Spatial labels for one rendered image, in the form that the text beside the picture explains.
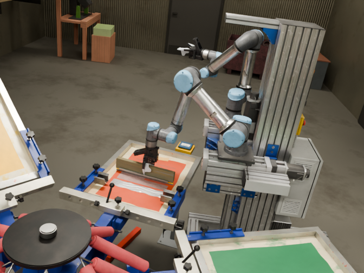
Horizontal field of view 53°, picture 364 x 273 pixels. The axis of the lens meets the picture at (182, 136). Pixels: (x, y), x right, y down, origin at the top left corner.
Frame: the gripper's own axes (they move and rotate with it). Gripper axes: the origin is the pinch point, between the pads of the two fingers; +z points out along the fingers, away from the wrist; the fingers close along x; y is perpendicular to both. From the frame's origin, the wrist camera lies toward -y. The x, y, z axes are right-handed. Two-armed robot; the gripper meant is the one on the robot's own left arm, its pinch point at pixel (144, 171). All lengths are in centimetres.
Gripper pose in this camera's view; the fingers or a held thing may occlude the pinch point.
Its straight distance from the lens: 244.4
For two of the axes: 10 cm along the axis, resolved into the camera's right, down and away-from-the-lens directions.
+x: 2.8, -3.9, 8.8
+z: -1.5, 8.9, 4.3
